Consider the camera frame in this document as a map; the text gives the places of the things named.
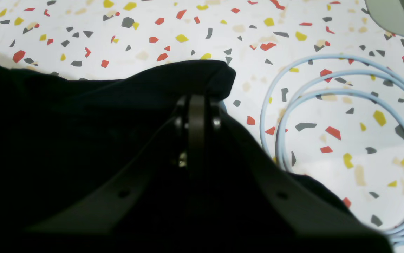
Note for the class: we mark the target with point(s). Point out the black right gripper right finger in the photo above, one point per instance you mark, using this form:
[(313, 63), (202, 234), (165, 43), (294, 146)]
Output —
[(273, 211)]

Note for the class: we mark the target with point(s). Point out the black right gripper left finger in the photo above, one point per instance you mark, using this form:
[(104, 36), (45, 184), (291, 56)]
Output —
[(99, 212)]

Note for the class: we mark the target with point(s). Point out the black t-shirt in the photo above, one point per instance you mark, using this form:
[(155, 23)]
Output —
[(60, 140)]

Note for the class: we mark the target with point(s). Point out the terrazzo pattern tablecloth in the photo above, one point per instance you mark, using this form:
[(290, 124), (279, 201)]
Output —
[(319, 85)]

